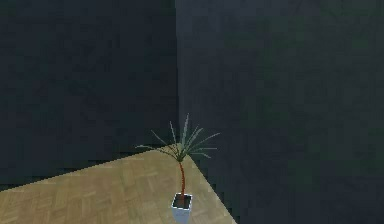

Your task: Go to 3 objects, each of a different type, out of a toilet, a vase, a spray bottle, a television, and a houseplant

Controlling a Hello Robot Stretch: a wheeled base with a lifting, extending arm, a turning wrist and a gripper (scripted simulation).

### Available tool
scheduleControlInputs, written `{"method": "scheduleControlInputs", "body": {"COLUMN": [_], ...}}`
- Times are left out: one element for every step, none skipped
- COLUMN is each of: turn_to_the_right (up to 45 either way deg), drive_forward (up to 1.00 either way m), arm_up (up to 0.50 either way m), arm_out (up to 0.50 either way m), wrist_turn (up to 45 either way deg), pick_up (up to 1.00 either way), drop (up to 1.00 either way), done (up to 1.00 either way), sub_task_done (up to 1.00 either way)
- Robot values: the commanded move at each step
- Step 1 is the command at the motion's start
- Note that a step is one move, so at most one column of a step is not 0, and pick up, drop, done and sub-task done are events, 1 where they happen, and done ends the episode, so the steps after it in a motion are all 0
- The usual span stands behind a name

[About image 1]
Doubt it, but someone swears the spiky houseplant in white pot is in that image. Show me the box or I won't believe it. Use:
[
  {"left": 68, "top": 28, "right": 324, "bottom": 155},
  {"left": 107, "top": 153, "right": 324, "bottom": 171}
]
[{"left": 135, "top": 113, "right": 222, "bottom": 224}]

